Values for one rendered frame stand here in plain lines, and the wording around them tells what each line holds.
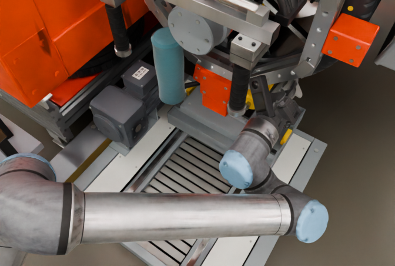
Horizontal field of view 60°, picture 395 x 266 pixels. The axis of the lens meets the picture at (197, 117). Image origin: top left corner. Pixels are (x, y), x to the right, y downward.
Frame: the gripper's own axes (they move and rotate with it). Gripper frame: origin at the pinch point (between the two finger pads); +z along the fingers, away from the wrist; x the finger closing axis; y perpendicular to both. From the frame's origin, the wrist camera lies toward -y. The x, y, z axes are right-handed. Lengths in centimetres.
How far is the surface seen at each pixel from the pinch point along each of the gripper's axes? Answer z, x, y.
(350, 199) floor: 11, -19, 71
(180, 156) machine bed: -13, -68, 20
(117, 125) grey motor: -31, -51, -15
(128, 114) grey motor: -26, -48, -15
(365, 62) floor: 94, -33, 57
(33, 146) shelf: -55, -55, -28
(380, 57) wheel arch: 5.0, 22.2, 3.7
